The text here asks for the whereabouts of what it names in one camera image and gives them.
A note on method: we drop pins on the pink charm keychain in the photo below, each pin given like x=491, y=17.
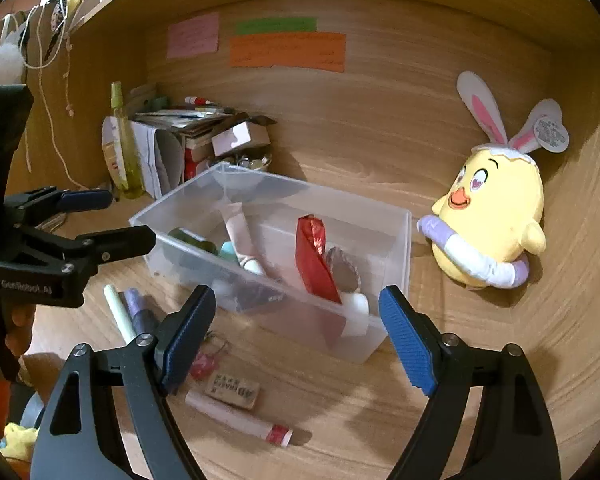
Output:
x=209, y=356

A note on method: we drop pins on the white fluffy plush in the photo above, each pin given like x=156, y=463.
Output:
x=11, y=64

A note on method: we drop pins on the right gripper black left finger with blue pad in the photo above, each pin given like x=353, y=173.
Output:
x=80, y=437

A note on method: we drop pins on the green sticky note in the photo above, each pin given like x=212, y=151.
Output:
x=276, y=24

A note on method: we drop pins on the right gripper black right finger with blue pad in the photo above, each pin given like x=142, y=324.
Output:
x=513, y=436

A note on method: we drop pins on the clear plastic storage box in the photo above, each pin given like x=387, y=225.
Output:
x=375, y=236

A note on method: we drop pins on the red gold ribbon pouch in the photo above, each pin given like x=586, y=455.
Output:
x=310, y=258

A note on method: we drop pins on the yellow chick plush toy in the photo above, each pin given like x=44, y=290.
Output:
x=482, y=230

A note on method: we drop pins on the wooden stamp block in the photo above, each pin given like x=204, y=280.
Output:
x=232, y=390

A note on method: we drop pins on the white tape roll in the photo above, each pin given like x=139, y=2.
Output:
x=356, y=310

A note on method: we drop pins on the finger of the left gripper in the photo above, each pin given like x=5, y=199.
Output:
x=105, y=244
x=44, y=203

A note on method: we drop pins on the pink sticky note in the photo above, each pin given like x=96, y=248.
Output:
x=193, y=37

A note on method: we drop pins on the orange sticky note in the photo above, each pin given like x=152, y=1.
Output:
x=314, y=50

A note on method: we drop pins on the yellow-green spray bottle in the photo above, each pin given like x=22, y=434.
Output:
x=130, y=173

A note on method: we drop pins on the stack of papers and books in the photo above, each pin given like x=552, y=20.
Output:
x=161, y=132

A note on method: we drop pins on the pale green lip balm stick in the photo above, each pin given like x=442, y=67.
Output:
x=120, y=314

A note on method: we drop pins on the small white cardboard box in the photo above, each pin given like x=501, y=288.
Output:
x=242, y=136

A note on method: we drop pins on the silver scalloped foil cup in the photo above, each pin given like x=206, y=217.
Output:
x=344, y=272

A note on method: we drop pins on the small glass bowl with items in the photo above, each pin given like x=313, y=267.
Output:
x=252, y=162

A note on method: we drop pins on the red white glue stick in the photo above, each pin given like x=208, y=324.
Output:
x=198, y=101

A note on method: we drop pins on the mint green small tube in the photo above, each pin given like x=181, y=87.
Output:
x=227, y=252

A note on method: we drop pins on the pink cream tube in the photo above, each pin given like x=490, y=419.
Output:
x=238, y=231

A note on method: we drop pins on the white red tube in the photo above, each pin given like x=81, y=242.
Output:
x=240, y=421

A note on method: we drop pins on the yellow plush toy on floor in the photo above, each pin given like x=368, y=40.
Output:
x=17, y=444

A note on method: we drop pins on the dark green small bottle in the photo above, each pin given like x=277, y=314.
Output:
x=192, y=239

